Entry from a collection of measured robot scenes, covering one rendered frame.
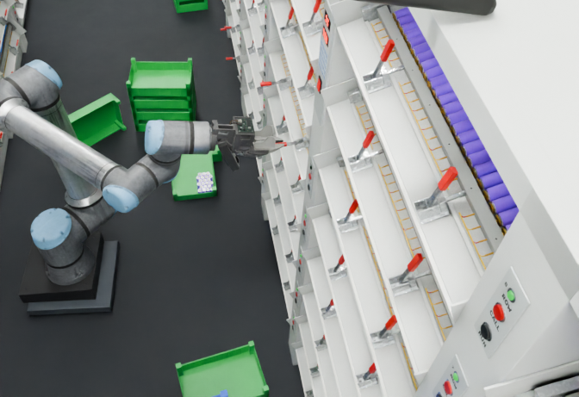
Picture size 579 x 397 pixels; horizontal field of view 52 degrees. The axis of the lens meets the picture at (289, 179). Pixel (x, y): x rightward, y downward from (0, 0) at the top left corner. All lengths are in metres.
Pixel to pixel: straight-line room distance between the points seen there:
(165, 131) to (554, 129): 1.13
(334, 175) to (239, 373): 1.18
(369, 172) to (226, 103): 2.19
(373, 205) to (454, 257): 0.32
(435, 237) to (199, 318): 1.76
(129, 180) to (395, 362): 0.86
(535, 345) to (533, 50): 0.31
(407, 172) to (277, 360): 1.61
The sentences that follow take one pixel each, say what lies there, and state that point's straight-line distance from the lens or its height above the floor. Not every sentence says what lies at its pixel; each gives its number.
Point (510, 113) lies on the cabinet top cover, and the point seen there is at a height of 1.81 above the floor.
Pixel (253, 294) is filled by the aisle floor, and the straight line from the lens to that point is 2.51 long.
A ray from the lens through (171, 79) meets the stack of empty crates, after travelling 3.05.
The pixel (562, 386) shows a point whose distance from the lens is 0.70.
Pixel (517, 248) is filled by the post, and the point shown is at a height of 1.74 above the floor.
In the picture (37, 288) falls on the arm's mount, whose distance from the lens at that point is 2.53.
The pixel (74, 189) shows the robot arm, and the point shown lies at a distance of 2.30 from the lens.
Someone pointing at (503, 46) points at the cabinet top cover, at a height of 1.81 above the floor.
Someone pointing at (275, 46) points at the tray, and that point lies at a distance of 2.01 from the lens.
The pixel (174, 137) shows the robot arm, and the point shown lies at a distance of 1.57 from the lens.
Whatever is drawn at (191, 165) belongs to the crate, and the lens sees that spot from 2.87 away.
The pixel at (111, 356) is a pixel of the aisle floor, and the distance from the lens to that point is 2.45.
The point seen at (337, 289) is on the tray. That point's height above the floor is 0.96.
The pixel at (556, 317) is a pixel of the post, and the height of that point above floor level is 1.75.
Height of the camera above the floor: 2.19
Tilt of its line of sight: 50 degrees down
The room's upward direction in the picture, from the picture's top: 4 degrees clockwise
